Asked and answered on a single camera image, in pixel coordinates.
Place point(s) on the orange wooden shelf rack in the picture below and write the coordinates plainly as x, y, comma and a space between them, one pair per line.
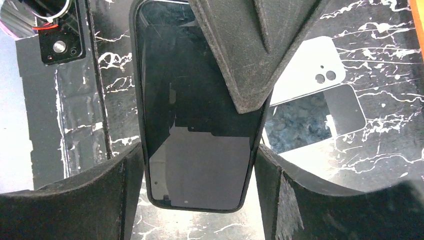
417, 10

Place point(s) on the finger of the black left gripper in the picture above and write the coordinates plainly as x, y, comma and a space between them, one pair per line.
253, 41

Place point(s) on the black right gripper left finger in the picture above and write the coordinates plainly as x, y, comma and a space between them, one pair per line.
97, 204

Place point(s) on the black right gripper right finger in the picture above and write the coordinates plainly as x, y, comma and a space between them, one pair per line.
298, 205

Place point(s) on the light blue phone case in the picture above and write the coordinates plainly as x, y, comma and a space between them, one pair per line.
315, 66

